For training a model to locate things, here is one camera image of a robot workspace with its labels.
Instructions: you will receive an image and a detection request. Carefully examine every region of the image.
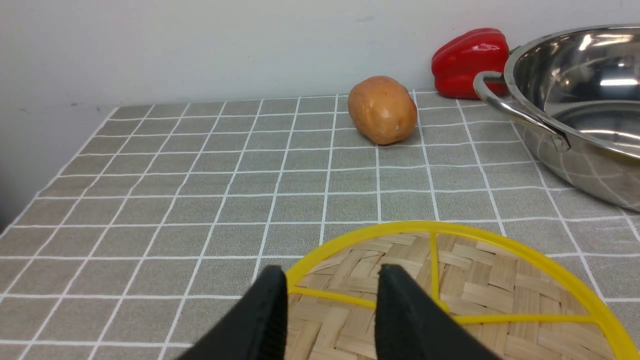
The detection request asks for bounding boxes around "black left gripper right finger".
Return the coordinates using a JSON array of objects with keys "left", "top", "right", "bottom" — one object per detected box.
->
[{"left": 375, "top": 264, "right": 498, "bottom": 360}]

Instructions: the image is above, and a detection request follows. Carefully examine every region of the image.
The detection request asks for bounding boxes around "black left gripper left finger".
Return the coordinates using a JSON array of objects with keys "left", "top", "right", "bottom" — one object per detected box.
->
[{"left": 178, "top": 265, "right": 288, "bottom": 360}]

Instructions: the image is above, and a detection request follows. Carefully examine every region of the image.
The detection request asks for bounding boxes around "yellow woven bamboo steamer lid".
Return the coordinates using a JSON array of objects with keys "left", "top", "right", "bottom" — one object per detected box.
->
[{"left": 285, "top": 221, "right": 639, "bottom": 360}]

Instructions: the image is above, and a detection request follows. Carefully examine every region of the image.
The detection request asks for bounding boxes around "stainless steel pot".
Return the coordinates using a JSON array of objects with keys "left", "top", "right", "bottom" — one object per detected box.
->
[{"left": 473, "top": 23, "right": 640, "bottom": 212}]

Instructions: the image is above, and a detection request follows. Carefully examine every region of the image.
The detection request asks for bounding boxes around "grey checked tablecloth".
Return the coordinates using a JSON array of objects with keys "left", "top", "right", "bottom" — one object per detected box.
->
[{"left": 0, "top": 91, "right": 639, "bottom": 360}]

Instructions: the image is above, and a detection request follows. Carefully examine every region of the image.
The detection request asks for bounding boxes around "brown potato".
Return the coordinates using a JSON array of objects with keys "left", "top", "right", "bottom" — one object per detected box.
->
[{"left": 347, "top": 75, "right": 418, "bottom": 146}]

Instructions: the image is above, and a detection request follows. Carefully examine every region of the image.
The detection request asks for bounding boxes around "red bell pepper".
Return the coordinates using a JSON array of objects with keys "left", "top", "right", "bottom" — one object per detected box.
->
[{"left": 430, "top": 27, "right": 510, "bottom": 100}]

